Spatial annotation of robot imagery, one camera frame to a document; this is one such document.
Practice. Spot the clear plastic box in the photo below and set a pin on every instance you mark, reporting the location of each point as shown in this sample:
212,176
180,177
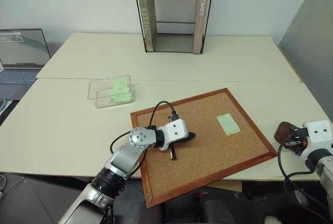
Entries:
96,88

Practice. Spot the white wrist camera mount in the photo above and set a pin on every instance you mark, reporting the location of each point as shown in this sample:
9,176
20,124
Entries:
175,131
316,136

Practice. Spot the white shoe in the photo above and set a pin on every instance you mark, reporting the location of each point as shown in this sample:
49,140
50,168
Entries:
301,197
273,220

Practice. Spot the crumpled green notes pile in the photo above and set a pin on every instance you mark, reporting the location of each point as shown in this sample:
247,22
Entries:
120,91

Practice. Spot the grey open laptop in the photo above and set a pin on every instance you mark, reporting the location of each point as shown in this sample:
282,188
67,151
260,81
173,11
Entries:
20,60

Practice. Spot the wood-framed cork board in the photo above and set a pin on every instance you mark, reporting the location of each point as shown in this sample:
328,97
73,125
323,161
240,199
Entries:
182,177

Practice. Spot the olive book with FEED print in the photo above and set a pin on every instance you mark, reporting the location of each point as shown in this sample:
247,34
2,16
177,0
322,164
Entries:
148,18

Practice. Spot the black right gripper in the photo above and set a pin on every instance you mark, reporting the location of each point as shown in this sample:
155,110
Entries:
303,138

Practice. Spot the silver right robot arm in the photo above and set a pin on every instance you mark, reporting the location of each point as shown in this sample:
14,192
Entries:
322,166

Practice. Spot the brown oval tray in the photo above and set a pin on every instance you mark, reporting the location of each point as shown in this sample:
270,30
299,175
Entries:
283,132

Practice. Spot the flat green sticky note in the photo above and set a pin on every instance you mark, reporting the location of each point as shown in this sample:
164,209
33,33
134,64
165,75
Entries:
228,123

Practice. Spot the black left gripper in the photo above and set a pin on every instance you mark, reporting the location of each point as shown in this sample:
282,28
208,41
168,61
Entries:
179,141

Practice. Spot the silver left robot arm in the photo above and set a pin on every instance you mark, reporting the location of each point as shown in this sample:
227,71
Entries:
122,156

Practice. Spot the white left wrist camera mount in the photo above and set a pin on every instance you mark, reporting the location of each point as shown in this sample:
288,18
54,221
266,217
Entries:
175,131

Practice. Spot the pink book with HOMES print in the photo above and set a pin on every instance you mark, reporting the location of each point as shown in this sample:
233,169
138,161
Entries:
201,18

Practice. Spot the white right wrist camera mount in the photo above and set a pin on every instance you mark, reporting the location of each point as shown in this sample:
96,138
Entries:
316,136

